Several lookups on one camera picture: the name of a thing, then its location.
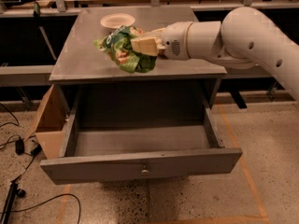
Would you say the black tripod leg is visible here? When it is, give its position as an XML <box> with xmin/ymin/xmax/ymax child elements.
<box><xmin>0</xmin><ymin>181</ymin><xmax>26</xmax><ymax>224</ymax></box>

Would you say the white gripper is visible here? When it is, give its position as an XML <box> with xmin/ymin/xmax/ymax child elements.
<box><xmin>131</xmin><ymin>21</ymin><xmax>192</xmax><ymax>60</ymax></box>

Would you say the green rice chip bag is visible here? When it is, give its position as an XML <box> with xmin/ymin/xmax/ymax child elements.
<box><xmin>93</xmin><ymin>25</ymin><xmax>156</xmax><ymax>73</ymax></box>

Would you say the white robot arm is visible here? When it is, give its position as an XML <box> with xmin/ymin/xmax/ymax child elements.
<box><xmin>131</xmin><ymin>7</ymin><xmax>299</xmax><ymax>100</ymax></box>

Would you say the white paper bowl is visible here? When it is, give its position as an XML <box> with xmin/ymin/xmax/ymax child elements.
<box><xmin>100</xmin><ymin>13</ymin><xmax>135</xmax><ymax>29</ymax></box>

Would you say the round metal drawer knob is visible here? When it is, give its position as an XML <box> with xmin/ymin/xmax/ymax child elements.
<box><xmin>141</xmin><ymin>169</ymin><xmax>149</xmax><ymax>175</ymax></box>

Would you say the black power adapter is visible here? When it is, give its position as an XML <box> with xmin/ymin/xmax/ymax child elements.
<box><xmin>15</xmin><ymin>138</ymin><xmax>24</xmax><ymax>155</ymax></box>

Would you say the brown cardboard box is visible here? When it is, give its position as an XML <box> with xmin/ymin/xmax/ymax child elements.
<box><xmin>24</xmin><ymin>85</ymin><xmax>70</xmax><ymax>159</ymax></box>

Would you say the grey open top drawer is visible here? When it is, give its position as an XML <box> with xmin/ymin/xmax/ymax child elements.
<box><xmin>41</xmin><ymin>92</ymin><xmax>242</xmax><ymax>184</ymax></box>

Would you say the grey wooden cabinet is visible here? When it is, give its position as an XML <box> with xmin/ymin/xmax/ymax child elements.
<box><xmin>50</xmin><ymin>7</ymin><xmax>226</xmax><ymax>119</ymax></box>

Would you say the black floor cable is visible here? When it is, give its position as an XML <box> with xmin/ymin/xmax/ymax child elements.
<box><xmin>0</xmin><ymin>193</ymin><xmax>82</xmax><ymax>224</ymax></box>

